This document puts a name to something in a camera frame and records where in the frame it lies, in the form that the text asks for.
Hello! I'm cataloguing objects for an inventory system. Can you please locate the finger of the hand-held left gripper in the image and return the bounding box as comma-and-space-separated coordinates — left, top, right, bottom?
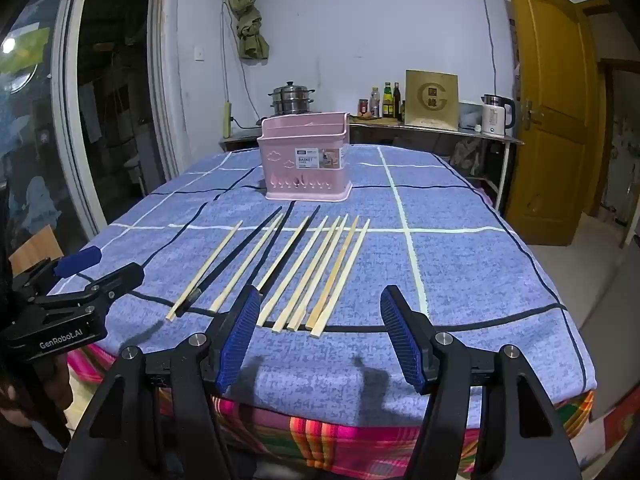
37, 262, 146, 313
15, 248, 103, 291

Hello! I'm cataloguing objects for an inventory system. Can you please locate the yellow wooden door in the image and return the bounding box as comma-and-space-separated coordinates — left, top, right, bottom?
502, 0, 602, 247

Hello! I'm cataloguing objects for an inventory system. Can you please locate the plastic bag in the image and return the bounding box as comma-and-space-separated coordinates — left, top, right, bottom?
451, 139, 482, 177

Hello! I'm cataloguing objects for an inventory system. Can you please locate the gold printed box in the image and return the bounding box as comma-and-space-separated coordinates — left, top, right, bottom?
403, 69, 460, 132

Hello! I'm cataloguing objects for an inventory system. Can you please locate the brown board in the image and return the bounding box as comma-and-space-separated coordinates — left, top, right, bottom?
7, 224, 64, 276

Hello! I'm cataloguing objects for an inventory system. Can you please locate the green hanging cloth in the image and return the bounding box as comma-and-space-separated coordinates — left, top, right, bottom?
227, 0, 271, 61

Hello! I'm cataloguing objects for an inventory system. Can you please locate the blue checked tablecloth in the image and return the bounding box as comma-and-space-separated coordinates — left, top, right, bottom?
47, 144, 598, 431

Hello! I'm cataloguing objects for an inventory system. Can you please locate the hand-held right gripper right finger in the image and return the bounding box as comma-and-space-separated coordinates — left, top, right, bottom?
380, 285, 583, 480

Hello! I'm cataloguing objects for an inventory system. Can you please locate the metal side table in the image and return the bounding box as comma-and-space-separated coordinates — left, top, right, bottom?
220, 116, 526, 211

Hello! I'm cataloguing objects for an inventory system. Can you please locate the stainless steel steamer pot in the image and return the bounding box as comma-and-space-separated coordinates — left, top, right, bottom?
269, 81, 317, 117

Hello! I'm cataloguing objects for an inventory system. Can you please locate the wooden chopstick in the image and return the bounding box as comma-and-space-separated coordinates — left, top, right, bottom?
286, 214, 349, 333
166, 220, 244, 321
209, 213, 285, 314
255, 215, 331, 328
271, 215, 342, 334
312, 218, 372, 337
257, 216, 311, 293
305, 216, 361, 330

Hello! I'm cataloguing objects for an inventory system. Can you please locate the wall cable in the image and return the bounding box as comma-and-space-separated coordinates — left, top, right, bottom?
472, 0, 499, 97

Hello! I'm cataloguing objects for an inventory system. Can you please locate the metal door handle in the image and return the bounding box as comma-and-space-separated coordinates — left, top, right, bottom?
521, 100, 545, 132

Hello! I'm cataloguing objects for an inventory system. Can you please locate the pink plastic utensil basket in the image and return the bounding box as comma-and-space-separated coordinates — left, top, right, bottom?
257, 111, 353, 202

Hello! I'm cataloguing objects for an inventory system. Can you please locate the colourful striped cloth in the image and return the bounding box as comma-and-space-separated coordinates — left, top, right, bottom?
67, 347, 596, 480

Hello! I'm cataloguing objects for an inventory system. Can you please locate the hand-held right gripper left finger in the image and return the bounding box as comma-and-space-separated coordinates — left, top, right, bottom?
59, 284, 262, 480

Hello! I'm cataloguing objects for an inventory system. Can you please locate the white plastic container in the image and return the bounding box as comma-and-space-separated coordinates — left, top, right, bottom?
458, 102, 483, 132

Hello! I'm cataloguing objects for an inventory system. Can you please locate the white electric kettle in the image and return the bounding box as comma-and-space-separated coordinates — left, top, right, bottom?
480, 93, 516, 137

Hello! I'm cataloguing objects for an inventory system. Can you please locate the white framed glass door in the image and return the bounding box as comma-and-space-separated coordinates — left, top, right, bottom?
0, 0, 182, 261

